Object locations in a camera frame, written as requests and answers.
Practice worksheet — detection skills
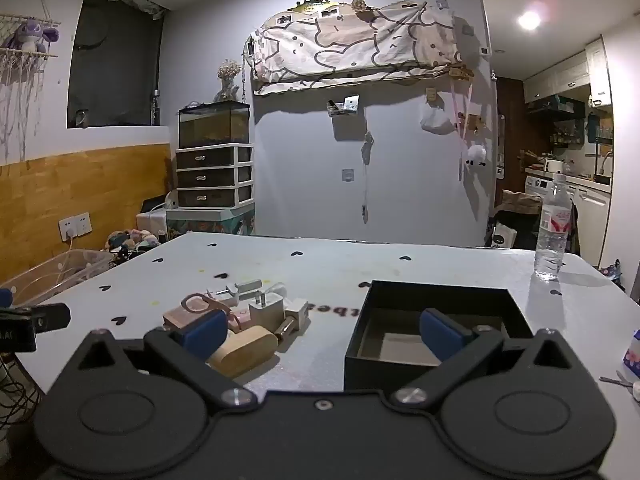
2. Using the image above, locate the white hanging pouch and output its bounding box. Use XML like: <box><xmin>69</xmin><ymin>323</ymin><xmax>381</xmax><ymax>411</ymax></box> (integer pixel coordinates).
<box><xmin>419</xmin><ymin>104</ymin><xmax>454</xmax><ymax>135</ymax></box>

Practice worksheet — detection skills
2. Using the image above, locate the purple plush toy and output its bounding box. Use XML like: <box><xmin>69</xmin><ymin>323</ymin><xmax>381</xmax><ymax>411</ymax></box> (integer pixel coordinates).
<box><xmin>2</xmin><ymin>17</ymin><xmax>60</xmax><ymax>54</ymax></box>

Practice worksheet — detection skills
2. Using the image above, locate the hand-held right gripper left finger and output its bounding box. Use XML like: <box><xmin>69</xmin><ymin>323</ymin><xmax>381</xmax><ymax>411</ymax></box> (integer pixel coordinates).
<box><xmin>70</xmin><ymin>309</ymin><xmax>258</xmax><ymax>408</ymax></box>

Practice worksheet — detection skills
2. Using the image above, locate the oval wooden case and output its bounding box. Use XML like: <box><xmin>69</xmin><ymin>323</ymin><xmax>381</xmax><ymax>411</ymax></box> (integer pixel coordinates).
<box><xmin>206</xmin><ymin>325</ymin><xmax>279</xmax><ymax>379</ymax></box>

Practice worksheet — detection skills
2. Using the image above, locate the white hanging plush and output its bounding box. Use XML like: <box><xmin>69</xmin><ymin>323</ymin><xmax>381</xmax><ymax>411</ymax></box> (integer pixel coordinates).
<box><xmin>462</xmin><ymin>144</ymin><xmax>489</xmax><ymax>170</ymax></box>

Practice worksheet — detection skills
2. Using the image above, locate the macrame wall hanging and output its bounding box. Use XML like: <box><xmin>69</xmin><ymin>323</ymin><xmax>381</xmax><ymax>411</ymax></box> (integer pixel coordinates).
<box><xmin>0</xmin><ymin>14</ymin><xmax>62</xmax><ymax>161</ymax></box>

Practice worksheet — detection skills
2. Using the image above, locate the dark covered window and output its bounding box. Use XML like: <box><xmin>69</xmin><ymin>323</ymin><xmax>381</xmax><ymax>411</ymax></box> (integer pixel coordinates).
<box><xmin>67</xmin><ymin>0</ymin><xmax>166</xmax><ymax>129</ymax></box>

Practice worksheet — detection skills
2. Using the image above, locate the clear plastic storage bin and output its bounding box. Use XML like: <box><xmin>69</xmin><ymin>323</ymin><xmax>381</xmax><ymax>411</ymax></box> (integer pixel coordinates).
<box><xmin>0</xmin><ymin>248</ymin><xmax>117</xmax><ymax>307</ymax></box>

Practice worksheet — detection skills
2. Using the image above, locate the pile of plush toys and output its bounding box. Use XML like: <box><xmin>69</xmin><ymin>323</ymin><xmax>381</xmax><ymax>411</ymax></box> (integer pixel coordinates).
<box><xmin>104</xmin><ymin>229</ymin><xmax>162</xmax><ymax>262</ymax></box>

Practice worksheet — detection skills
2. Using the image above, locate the round ceiling light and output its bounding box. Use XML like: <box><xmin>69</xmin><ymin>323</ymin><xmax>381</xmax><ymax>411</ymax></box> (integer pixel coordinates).
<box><xmin>517</xmin><ymin>9</ymin><xmax>544</xmax><ymax>32</ymax></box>

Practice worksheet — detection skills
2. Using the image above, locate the printed cartoon cloth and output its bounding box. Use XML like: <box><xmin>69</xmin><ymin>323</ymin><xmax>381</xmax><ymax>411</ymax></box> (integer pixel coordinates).
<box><xmin>249</xmin><ymin>2</ymin><xmax>462</xmax><ymax>97</ymax></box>

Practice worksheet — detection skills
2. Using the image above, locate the white washing machine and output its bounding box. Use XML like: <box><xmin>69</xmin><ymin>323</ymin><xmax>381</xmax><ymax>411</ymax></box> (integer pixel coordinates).
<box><xmin>524</xmin><ymin>169</ymin><xmax>577</xmax><ymax>211</ymax></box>

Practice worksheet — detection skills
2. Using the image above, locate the glass fish tank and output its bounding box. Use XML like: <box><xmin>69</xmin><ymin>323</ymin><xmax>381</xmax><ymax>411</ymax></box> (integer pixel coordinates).
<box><xmin>178</xmin><ymin>101</ymin><xmax>251</xmax><ymax>150</ymax></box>

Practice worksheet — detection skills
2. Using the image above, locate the small white power adapter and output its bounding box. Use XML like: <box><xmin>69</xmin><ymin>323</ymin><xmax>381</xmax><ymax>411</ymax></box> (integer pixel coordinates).
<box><xmin>284</xmin><ymin>297</ymin><xmax>312</xmax><ymax>332</ymax></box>

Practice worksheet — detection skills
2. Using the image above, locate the blue and white tissue box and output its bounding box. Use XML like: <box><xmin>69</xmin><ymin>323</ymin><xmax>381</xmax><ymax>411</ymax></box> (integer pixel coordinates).
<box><xmin>622</xmin><ymin>330</ymin><xmax>640</xmax><ymax>380</ymax></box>

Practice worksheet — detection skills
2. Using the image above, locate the dried flower bouquet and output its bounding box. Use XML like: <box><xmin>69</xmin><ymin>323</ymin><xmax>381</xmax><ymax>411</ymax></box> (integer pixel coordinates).
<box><xmin>218</xmin><ymin>58</ymin><xmax>242</xmax><ymax>102</ymax></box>

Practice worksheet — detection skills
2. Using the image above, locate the clear plastic water bottle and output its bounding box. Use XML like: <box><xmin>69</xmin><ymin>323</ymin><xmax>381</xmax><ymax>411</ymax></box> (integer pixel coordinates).
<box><xmin>533</xmin><ymin>173</ymin><xmax>573</xmax><ymax>282</ymax></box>

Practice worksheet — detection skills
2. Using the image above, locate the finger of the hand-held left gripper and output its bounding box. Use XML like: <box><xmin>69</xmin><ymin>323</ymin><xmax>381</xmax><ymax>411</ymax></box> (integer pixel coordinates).
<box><xmin>31</xmin><ymin>303</ymin><xmax>71</xmax><ymax>333</ymax></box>

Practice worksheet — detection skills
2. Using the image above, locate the pink device with loop handle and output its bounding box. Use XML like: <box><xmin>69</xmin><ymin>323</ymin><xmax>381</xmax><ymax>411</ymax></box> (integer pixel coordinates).
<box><xmin>162</xmin><ymin>293</ymin><xmax>232</xmax><ymax>332</ymax></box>

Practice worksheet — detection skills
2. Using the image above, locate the white plastic drawer unit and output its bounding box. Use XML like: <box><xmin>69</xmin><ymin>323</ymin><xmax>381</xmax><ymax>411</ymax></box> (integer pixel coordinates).
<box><xmin>174</xmin><ymin>143</ymin><xmax>255</xmax><ymax>210</ymax></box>

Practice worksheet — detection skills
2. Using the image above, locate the white bag with face print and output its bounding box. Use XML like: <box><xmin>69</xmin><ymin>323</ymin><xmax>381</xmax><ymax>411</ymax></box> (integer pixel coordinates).
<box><xmin>492</xmin><ymin>225</ymin><xmax>519</xmax><ymax>249</ymax></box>

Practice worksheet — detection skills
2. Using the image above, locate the black box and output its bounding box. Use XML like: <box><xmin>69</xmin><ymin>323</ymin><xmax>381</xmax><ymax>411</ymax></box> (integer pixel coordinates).
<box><xmin>344</xmin><ymin>280</ymin><xmax>534</xmax><ymax>394</ymax></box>

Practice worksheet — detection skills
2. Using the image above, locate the white wall outlet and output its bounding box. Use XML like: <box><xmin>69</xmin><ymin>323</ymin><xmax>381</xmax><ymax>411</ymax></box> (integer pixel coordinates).
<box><xmin>58</xmin><ymin>212</ymin><xmax>93</xmax><ymax>241</ymax></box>

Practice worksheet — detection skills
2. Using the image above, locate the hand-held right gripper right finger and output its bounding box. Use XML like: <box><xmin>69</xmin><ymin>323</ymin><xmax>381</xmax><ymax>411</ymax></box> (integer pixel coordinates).
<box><xmin>391</xmin><ymin>308</ymin><xmax>578</xmax><ymax>408</ymax></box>

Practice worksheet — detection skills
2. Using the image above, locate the brown fabric bag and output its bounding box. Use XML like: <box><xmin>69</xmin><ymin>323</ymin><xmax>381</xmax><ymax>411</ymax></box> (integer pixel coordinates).
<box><xmin>500</xmin><ymin>189</ymin><xmax>544</xmax><ymax>217</ymax></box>

